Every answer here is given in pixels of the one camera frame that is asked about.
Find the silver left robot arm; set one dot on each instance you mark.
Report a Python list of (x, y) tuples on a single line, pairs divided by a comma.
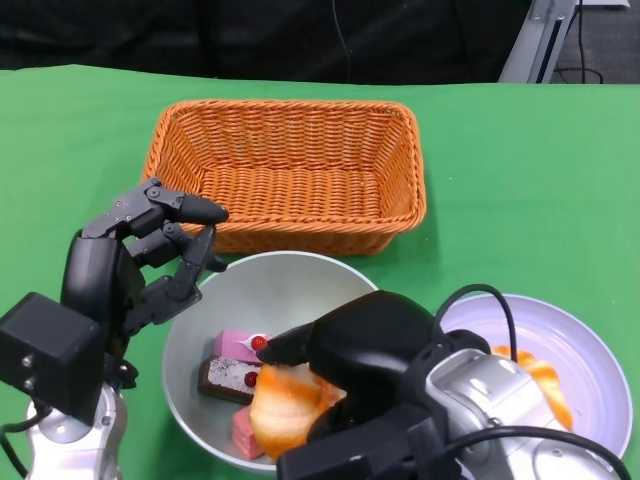
[(75, 445)]

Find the aluminium frame stand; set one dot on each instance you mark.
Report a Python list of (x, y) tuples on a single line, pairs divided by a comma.
[(530, 50)]

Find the orange striped bread roll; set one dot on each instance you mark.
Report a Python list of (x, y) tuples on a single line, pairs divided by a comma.
[(547, 380), (280, 405)]

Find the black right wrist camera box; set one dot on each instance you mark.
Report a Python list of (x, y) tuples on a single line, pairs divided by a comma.
[(350, 457)]

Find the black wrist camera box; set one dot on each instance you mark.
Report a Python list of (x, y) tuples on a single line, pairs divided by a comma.
[(350, 457), (50, 355)]

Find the chocolate cake with cherry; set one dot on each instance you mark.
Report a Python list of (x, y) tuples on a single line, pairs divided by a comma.
[(225, 375)]

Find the black backdrop cloth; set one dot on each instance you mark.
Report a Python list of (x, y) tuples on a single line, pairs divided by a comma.
[(150, 30)]

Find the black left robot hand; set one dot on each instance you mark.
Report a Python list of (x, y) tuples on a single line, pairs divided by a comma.
[(90, 270)]

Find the green tablecloth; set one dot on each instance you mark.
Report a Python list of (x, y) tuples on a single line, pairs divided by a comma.
[(500, 200)]

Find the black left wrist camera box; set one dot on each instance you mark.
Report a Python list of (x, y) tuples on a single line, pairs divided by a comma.
[(50, 355)]

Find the grey-green bowl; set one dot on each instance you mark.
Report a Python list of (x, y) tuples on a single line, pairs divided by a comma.
[(280, 290)]

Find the light pink layered cake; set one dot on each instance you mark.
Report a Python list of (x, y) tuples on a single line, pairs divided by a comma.
[(245, 432)]

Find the magenta cake with cherry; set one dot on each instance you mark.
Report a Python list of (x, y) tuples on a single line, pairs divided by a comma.
[(232, 345)]

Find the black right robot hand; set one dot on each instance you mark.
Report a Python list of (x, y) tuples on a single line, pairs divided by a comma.
[(370, 340)]

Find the orange wicker basket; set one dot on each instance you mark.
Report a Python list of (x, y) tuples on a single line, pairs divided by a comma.
[(290, 195)]

